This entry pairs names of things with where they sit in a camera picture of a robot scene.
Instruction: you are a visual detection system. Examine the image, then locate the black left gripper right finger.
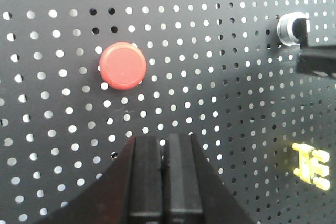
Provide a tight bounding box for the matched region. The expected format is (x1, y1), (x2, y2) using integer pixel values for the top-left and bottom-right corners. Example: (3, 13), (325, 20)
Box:
(162, 134), (253, 223)

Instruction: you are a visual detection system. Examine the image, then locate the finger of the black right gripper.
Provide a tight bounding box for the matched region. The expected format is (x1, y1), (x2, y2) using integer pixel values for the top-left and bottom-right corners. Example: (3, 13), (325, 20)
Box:
(296, 55), (335, 79)
(299, 45), (335, 62)

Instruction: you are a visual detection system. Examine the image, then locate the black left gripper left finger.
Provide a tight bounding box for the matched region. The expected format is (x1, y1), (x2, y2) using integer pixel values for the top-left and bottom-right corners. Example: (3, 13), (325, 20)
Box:
(39, 136), (163, 223)

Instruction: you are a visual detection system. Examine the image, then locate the red push button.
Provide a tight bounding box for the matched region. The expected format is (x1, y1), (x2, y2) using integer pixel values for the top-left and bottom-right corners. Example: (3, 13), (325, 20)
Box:
(99, 42), (147, 90)

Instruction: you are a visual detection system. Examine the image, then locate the black perforated pegboard panel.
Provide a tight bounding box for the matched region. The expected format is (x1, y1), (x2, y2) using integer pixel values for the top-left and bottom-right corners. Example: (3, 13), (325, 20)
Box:
(1, 0), (335, 223)

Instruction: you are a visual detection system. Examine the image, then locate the yellow white toggle switch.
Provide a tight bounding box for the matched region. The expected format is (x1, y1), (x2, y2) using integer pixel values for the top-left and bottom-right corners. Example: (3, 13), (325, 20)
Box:
(291, 143), (331, 191)

